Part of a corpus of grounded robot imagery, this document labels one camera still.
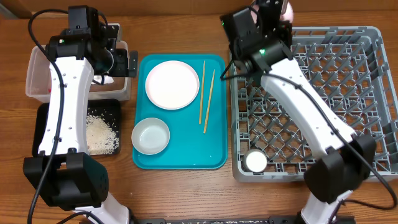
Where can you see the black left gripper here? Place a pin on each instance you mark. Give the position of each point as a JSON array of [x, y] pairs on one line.
[[122, 70]]

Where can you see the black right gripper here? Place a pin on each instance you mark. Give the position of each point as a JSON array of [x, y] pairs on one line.
[[282, 30]]

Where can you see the pink white bowl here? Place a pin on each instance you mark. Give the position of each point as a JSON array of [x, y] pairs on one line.
[[286, 15]]

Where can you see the white napkin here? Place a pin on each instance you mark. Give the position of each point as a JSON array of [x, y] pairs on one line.
[[102, 80]]

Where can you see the grey bowl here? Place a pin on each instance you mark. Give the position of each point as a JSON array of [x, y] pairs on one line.
[[150, 136]]

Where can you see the cream paper cup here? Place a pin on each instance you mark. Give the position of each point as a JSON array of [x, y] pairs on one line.
[[255, 161]]

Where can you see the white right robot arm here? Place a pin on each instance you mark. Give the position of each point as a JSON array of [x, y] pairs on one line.
[[260, 41]]

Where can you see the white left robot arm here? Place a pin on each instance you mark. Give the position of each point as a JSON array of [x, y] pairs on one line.
[[62, 172]]

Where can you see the grey dishwasher rack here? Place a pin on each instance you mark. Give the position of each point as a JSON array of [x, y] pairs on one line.
[[348, 68]]

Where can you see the large white plate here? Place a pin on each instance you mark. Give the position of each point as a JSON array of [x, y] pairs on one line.
[[172, 85]]

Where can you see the black plastic tray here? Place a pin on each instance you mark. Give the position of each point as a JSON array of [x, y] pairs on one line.
[[41, 119]]

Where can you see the left wooden chopstick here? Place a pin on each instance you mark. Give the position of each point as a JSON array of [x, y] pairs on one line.
[[202, 91]]

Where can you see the wooden chopstick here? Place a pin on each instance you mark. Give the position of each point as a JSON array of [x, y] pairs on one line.
[[202, 91], [209, 103]]

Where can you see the pile of white rice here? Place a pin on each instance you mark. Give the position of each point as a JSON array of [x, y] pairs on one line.
[[102, 131]]

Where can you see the right wooden chopstick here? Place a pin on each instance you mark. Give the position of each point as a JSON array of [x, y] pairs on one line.
[[209, 103]]

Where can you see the clear plastic storage bin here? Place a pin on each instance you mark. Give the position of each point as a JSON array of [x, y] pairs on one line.
[[38, 82]]

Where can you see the teal serving tray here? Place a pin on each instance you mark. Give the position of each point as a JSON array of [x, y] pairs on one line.
[[188, 147]]

